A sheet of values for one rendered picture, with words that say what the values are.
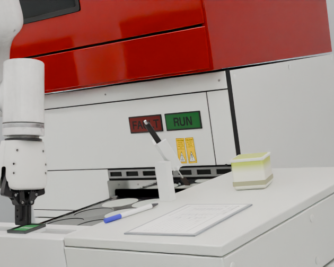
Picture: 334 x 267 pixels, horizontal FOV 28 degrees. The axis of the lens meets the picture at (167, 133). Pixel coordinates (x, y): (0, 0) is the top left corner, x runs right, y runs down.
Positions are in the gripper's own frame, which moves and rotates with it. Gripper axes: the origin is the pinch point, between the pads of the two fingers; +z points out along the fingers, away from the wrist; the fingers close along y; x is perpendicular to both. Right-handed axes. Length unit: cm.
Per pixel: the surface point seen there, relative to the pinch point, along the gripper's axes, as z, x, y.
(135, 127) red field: -22, -16, -54
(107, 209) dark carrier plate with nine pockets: 0.7, -14.9, -41.1
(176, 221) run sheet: 0.8, 33.2, -7.5
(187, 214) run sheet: -0.3, 32.2, -12.3
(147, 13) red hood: -51, -3, -44
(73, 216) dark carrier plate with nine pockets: 2.2, -19.7, -33.4
